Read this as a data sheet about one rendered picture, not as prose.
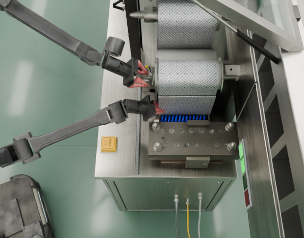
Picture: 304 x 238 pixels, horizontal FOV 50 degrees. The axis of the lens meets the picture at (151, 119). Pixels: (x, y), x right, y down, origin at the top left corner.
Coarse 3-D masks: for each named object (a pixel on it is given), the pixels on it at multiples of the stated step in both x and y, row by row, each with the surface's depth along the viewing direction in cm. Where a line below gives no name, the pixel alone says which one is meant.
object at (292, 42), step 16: (192, 0) 69; (208, 0) 71; (224, 0) 72; (288, 0) 92; (224, 16) 75; (240, 16) 75; (256, 16) 78; (288, 16) 89; (240, 32) 78; (256, 32) 80; (272, 32) 80; (256, 48) 83; (288, 48) 85
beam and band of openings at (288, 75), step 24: (264, 48) 100; (264, 72) 107; (288, 72) 83; (264, 96) 103; (288, 96) 81; (264, 120) 100; (288, 120) 81; (288, 144) 81; (288, 168) 93; (288, 192) 90; (288, 216) 87
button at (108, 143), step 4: (104, 136) 156; (108, 136) 156; (112, 136) 156; (104, 140) 155; (108, 140) 155; (112, 140) 155; (116, 140) 157; (104, 144) 154; (108, 144) 154; (112, 144) 154; (104, 148) 154; (108, 148) 154; (112, 148) 154
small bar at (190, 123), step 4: (188, 120) 145; (192, 120) 145; (196, 120) 145; (200, 120) 145; (204, 120) 145; (188, 124) 145; (192, 124) 145; (196, 124) 144; (200, 124) 144; (204, 124) 144; (208, 124) 144
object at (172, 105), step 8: (160, 96) 134; (168, 96) 134; (176, 96) 134; (184, 96) 134; (192, 96) 134; (200, 96) 133; (208, 96) 133; (160, 104) 140; (168, 104) 140; (176, 104) 140; (184, 104) 140; (192, 104) 140; (200, 104) 139; (208, 104) 139; (168, 112) 147; (176, 112) 147; (184, 112) 147; (192, 112) 147; (200, 112) 147; (208, 112) 147
